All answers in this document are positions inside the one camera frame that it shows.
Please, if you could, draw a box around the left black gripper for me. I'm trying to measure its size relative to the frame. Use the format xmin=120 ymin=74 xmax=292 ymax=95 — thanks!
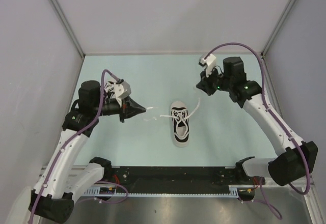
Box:
xmin=93 ymin=95 xmax=145 ymax=122

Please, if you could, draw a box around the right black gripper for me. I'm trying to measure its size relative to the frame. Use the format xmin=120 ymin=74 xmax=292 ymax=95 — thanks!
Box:
xmin=196 ymin=65 xmax=232 ymax=97

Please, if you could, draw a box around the black white sneaker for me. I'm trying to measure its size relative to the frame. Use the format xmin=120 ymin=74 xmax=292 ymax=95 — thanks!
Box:
xmin=104 ymin=81 xmax=116 ymax=94
xmin=142 ymin=98 xmax=202 ymax=148

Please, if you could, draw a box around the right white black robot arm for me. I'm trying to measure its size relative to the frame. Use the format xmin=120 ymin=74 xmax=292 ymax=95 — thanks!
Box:
xmin=196 ymin=54 xmax=318 ymax=186

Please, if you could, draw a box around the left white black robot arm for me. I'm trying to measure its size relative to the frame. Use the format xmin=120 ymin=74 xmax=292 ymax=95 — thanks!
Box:
xmin=29 ymin=79 xmax=146 ymax=223

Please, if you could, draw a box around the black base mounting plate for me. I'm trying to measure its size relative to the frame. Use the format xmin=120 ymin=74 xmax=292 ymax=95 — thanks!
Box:
xmin=104 ymin=166 xmax=259 ymax=189

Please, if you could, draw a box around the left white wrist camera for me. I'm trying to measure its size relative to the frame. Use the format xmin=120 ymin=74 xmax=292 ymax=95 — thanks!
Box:
xmin=114 ymin=80 xmax=131 ymax=107

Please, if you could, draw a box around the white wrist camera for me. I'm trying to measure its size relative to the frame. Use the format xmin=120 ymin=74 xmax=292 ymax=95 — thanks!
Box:
xmin=198 ymin=54 xmax=216 ymax=77
xmin=114 ymin=80 xmax=131 ymax=107

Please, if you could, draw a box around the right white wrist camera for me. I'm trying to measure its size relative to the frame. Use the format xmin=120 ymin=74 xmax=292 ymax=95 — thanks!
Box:
xmin=198 ymin=54 xmax=216 ymax=77

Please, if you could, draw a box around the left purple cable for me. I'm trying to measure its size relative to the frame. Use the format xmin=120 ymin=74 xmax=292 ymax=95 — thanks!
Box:
xmin=27 ymin=69 xmax=129 ymax=224

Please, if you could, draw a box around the purple cable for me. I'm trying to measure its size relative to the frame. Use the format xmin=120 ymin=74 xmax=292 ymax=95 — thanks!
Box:
xmin=27 ymin=69 xmax=129 ymax=224
xmin=203 ymin=42 xmax=313 ymax=220

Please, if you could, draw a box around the aluminium front frame rail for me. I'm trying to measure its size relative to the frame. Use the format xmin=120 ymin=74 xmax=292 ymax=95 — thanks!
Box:
xmin=37 ymin=166 xmax=313 ymax=186

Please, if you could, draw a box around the grey slotted cable duct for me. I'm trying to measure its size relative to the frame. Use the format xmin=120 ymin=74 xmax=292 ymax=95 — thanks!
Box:
xmin=82 ymin=185 xmax=255 ymax=199

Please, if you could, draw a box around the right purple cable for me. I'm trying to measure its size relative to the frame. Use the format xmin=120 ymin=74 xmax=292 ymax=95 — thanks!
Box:
xmin=203 ymin=42 xmax=313 ymax=220

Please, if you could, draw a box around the right aluminium corner post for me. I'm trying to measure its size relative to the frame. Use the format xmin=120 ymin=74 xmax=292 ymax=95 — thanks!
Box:
xmin=260 ymin=0 xmax=298 ymax=58

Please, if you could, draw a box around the aluminium corner post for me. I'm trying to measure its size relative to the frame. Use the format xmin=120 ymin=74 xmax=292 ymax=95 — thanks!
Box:
xmin=260 ymin=0 xmax=298 ymax=58
xmin=49 ymin=0 xmax=86 ymax=60

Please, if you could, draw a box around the left aluminium corner post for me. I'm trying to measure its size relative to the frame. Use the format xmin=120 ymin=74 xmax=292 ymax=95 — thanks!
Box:
xmin=49 ymin=0 xmax=86 ymax=60

